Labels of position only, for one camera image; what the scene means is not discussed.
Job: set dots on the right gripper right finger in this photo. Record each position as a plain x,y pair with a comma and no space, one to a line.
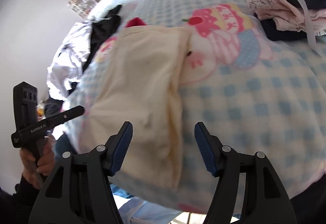
265,198

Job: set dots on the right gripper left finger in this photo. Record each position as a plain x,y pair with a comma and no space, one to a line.
78,188

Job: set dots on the cream and pink shirt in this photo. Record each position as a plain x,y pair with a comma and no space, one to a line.
140,85

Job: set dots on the navy and pink folded clothes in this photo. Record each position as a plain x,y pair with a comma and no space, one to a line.
291,20

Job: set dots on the person's left hand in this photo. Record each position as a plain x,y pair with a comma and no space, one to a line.
31,171

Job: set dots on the light blue storage bag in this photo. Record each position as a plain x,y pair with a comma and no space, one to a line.
137,210

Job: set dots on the white garment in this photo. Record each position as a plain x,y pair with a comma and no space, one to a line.
66,66

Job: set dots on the blue checkered floral bedspread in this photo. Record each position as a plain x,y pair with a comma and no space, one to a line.
253,93

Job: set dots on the white wall shelf rack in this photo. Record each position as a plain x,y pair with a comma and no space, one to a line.
81,7

